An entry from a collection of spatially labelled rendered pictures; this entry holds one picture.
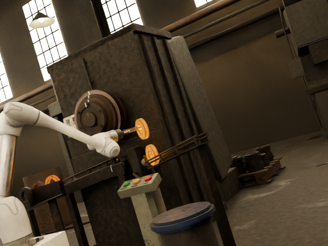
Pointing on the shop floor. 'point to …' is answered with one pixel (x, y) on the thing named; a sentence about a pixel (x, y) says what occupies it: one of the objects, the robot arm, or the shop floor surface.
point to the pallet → (257, 166)
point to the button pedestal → (144, 205)
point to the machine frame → (111, 212)
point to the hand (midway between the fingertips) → (141, 126)
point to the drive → (206, 121)
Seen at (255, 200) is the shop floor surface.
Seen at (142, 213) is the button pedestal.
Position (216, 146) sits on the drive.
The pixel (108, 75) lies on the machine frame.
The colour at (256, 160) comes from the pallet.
